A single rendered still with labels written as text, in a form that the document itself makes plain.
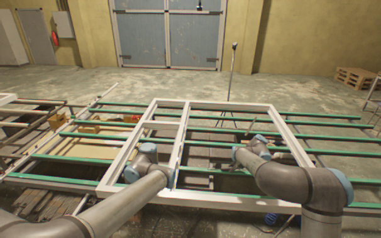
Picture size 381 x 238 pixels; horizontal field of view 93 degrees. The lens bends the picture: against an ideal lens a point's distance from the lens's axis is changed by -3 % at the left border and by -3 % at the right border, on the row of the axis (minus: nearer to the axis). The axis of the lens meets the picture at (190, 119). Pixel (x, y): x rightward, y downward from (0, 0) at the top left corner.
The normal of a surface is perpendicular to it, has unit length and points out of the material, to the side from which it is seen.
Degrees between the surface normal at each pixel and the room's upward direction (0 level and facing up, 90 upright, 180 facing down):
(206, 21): 90
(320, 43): 90
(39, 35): 90
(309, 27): 90
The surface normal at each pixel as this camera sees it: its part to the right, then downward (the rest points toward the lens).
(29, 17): -0.09, 0.48
